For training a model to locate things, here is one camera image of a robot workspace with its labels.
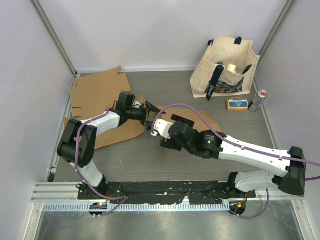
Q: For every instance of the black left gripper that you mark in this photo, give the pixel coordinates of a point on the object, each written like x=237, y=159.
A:
x=147, y=123

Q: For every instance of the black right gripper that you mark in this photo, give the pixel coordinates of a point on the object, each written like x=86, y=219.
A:
x=170, y=143

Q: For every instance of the brown cardboard box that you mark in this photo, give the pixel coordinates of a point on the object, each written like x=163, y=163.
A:
x=202, y=121

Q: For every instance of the spare cardboard sheet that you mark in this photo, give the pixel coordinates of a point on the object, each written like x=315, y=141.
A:
x=93, y=94

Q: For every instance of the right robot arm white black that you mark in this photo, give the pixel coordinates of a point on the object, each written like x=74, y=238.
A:
x=282, y=169

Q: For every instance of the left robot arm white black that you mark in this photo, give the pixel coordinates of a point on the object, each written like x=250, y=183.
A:
x=77, y=144

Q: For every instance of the orange blue small box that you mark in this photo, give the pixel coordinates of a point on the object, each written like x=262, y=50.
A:
x=237, y=104

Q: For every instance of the beige canvas tote bag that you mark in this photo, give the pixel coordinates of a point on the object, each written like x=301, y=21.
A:
x=211, y=77

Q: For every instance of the beige paper roll in bag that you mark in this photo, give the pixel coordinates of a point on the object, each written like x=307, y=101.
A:
x=232, y=68

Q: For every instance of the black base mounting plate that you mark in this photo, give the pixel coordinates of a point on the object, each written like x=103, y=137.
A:
x=162, y=192

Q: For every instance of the silver blue energy drink can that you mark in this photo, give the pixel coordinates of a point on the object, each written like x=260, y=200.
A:
x=257, y=101

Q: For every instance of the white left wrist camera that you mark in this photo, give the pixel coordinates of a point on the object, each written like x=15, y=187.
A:
x=137, y=104

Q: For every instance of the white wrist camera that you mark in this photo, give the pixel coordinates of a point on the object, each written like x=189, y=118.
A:
x=137, y=104
x=161, y=128

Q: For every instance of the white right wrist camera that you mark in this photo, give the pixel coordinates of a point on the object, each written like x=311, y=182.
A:
x=161, y=128

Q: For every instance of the slotted aluminium cable duct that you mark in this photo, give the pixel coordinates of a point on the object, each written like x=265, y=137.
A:
x=126, y=208

